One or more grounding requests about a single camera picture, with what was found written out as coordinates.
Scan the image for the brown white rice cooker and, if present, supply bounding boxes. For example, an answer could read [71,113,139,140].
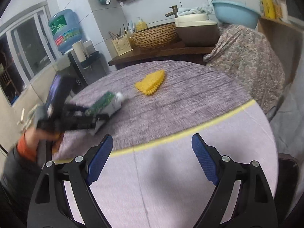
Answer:
[175,13,219,47]

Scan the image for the green white milk carton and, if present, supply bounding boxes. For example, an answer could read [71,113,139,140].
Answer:
[85,91,125,135]

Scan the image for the left hand orange sleeve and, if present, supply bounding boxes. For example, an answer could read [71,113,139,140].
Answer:
[17,127,64,158]

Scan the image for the dark brown trash bin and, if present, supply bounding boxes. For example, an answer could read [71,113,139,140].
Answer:
[274,153,299,223]

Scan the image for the floral patterned cloth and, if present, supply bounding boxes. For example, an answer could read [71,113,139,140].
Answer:
[203,24,285,114]

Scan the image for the white fabric cover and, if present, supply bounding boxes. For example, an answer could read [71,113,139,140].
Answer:
[269,70,304,210]

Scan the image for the yellow soap bottle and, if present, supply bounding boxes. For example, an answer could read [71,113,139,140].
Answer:
[136,17,148,31]

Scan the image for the woven wicker basket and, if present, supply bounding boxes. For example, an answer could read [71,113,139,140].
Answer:
[132,23,180,49]

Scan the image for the blue water jug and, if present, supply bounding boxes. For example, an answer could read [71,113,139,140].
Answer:
[48,9,82,54]

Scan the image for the brass faucet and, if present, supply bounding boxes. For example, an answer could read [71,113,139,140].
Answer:
[165,5,178,18]

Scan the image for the beige chopstick holder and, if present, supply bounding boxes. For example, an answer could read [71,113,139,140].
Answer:
[109,24,132,56]

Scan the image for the yellow honeycomb sponge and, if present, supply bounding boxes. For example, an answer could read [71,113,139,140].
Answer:
[135,70,165,96]

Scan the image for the light blue plastic basin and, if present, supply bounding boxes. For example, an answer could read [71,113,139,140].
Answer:
[212,0,261,29]

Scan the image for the black water dispenser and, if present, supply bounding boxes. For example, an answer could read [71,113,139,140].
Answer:
[67,51,107,86]

